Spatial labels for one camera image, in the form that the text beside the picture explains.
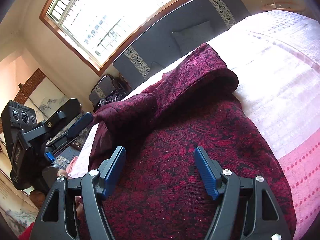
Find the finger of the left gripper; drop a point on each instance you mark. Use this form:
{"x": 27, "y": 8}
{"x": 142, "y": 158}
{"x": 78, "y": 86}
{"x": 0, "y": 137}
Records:
{"x": 68, "y": 111}
{"x": 79, "y": 126}

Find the wooden framed window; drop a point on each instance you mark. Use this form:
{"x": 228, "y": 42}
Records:
{"x": 97, "y": 31}

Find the wooden bedside table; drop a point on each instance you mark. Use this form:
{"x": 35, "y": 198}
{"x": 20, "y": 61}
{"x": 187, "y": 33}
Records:
{"x": 269, "y": 5}

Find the maroon floral garment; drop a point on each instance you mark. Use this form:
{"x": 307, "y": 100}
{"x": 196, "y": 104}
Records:
{"x": 160, "y": 194}

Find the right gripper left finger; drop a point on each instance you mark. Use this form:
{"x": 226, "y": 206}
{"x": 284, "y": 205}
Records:
{"x": 96, "y": 186}

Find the dark grey headboard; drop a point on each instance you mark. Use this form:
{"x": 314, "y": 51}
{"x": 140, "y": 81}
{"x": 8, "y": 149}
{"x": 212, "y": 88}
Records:
{"x": 156, "y": 48}

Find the grey pillow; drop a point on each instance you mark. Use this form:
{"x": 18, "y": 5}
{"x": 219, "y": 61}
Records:
{"x": 190, "y": 38}

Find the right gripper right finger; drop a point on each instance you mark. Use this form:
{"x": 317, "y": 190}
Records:
{"x": 223, "y": 186}

